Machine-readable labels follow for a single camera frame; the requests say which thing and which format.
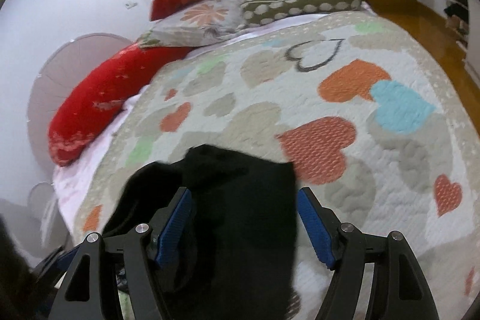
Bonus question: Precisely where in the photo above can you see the floral pillow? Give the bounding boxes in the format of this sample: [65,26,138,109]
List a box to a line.
[137,0,246,48]

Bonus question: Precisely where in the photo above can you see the red long pillow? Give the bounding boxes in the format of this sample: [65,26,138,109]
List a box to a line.
[48,44,193,166]

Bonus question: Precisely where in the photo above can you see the black pants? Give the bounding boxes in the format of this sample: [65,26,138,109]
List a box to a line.
[103,145,298,319]

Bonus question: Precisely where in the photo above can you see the olive bolster pillow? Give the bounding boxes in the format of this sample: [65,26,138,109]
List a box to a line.
[241,0,364,28]

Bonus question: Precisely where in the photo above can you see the pink bed sheet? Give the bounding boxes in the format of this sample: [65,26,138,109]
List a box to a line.
[52,88,145,236]

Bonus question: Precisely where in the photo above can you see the heart patterned quilt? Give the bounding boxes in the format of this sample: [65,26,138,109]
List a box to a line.
[72,12,479,319]

